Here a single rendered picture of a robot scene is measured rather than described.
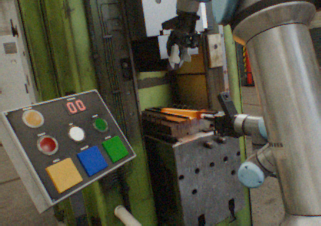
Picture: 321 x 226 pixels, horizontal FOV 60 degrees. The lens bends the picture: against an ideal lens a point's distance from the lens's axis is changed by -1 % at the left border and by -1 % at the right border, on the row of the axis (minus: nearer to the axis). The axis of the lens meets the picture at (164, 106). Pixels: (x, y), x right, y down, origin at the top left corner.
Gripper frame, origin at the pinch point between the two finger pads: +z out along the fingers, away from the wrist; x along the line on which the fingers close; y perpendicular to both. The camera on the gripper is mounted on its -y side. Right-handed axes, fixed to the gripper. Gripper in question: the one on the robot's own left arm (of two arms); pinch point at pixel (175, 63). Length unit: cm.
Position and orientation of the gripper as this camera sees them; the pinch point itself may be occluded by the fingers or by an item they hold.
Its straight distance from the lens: 104.9
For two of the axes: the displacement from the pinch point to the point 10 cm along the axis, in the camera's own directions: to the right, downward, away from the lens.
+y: 5.3, 5.2, -6.7
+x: 8.4, -2.2, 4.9
